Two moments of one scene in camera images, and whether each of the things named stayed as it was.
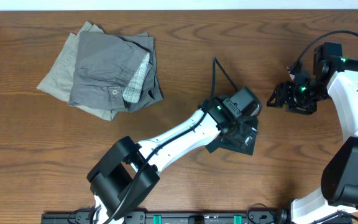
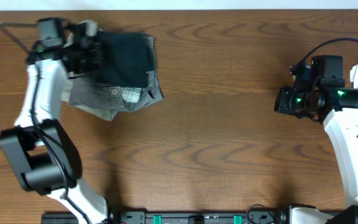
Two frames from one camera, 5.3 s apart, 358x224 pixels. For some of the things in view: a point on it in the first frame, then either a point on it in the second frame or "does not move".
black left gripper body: x=240 y=133 -> x=84 y=61
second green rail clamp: x=237 y=219 does not move
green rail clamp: x=157 y=219 does not move
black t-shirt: x=220 y=143 -> x=125 y=58
